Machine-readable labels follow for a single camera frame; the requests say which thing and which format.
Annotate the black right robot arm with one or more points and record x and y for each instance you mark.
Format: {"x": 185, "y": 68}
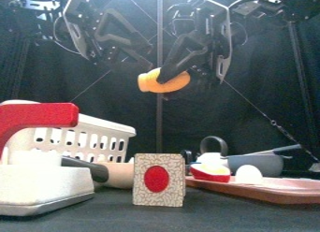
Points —
{"x": 270, "y": 6}

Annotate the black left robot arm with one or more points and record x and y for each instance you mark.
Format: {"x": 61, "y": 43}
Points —
{"x": 24, "y": 11}

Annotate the white plastic basket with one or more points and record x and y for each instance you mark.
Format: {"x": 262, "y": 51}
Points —
{"x": 91, "y": 136}

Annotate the red and white cup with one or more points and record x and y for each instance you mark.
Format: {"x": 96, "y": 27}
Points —
{"x": 210, "y": 172}

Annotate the grey toy pan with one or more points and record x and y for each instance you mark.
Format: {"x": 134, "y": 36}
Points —
{"x": 258, "y": 162}

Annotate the patterned block with red circle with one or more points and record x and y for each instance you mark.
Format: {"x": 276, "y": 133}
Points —
{"x": 159, "y": 179}

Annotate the white toy egg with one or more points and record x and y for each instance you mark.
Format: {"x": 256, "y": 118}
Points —
{"x": 247, "y": 174}

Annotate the pink tray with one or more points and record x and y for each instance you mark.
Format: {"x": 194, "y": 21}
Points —
{"x": 270, "y": 187}

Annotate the red and white toy appliance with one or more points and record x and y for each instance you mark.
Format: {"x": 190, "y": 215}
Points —
{"x": 37, "y": 179}

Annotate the vertical black frame pole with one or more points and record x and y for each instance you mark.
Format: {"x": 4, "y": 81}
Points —
{"x": 159, "y": 70}

